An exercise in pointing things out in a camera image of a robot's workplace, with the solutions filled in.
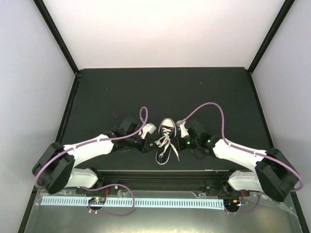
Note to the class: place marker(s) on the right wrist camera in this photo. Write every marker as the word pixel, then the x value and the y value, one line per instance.
pixel 182 128

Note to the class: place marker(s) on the black aluminium rail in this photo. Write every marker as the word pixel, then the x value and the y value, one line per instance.
pixel 201 181

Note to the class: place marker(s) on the black frame post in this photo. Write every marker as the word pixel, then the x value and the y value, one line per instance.
pixel 284 10
pixel 56 34

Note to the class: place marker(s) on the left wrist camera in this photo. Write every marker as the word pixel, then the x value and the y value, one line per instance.
pixel 148 128

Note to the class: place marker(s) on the controller board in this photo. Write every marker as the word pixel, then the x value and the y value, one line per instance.
pixel 234 202
pixel 97 200

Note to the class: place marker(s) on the black table mat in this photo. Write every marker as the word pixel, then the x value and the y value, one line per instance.
pixel 222 99

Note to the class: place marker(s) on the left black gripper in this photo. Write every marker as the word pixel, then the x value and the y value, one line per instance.
pixel 146 147

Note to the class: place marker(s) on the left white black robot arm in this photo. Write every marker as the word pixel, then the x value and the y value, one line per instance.
pixel 58 168

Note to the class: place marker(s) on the left controller board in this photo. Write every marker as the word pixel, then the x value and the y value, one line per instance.
pixel 97 200

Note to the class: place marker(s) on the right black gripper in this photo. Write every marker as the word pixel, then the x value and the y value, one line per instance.
pixel 179 146

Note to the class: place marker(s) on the white slotted cable duct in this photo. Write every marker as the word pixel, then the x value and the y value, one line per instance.
pixel 136 202

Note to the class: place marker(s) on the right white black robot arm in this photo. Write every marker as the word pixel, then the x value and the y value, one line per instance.
pixel 268 172

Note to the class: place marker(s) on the right controller board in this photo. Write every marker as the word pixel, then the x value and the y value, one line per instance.
pixel 234 202

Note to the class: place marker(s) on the black white sneaker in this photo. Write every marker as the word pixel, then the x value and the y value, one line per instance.
pixel 170 123

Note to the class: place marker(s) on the black right frame post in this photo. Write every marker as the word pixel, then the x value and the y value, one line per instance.
pixel 284 10

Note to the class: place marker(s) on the black left frame post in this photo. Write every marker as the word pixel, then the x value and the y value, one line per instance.
pixel 56 34

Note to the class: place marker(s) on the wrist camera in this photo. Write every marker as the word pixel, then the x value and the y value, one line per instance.
pixel 182 128
pixel 148 128

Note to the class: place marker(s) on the white shoelace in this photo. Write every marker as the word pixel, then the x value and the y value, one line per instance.
pixel 165 142

